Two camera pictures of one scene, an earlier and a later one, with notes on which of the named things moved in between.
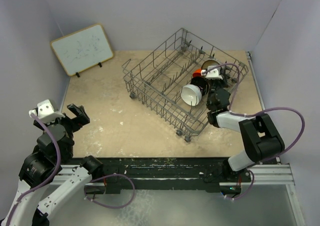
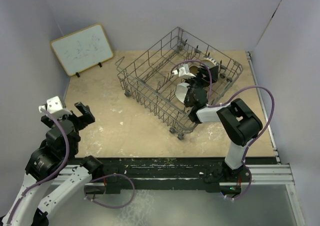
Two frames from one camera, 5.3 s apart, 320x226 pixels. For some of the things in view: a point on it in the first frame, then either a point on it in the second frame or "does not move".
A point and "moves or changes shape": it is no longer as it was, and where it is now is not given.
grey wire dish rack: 173,78 does not move
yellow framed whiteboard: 80,50 does not move
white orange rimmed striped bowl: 216,60 → 210,62
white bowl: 191,94 moves or changes shape
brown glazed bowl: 209,62 → 193,69
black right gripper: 224,81 → 200,76
